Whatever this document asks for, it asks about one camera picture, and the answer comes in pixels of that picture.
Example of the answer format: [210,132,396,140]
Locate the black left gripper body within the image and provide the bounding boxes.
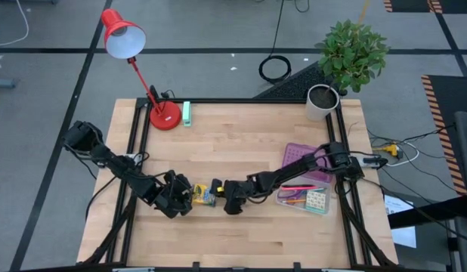
[154,170,195,219]

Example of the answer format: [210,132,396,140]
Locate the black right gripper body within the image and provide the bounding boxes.
[222,180,252,215]

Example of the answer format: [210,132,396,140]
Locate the purple handled scissors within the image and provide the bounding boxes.
[277,188,312,201]

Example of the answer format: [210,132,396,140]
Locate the pink pencil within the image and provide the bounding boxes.
[280,184,317,191]

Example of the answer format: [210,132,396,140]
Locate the black gel pen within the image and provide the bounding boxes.
[282,184,328,193]

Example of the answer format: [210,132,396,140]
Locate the teal sticky note pad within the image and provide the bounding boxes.
[304,188,329,215]

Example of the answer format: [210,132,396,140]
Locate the clear plastic pencil case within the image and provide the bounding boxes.
[274,181,332,216]

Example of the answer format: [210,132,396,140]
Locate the purple pencil case lid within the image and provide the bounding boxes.
[281,142,335,184]

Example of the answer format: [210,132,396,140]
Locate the mint green stapler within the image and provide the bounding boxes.
[181,100,193,128]

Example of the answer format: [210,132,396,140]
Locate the red desk lamp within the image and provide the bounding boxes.
[100,8,183,131]

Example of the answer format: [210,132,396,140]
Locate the black textured floor mat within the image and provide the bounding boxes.
[253,61,348,100]

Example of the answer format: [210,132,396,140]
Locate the yellow power plug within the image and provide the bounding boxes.
[373,143,404,159]

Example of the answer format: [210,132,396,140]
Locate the white paper sheet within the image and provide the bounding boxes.
[384,194,418,249]

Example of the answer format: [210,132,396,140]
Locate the potted green plant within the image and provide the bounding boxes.
[305,18,391,122]

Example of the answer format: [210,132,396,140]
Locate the large black striped-edge mat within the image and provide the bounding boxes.
[421,74,467,196]

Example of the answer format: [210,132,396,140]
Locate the small black striped-edge mat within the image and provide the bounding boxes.
[383,0,467,14]

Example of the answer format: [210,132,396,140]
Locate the black aluminium table frame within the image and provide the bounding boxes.
[82,97,399,272]

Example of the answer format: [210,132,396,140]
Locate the black coiled floor cable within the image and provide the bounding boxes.
[258,0,293,85]

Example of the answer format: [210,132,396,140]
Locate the white floor cable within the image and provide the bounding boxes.
[0,0,30,48]

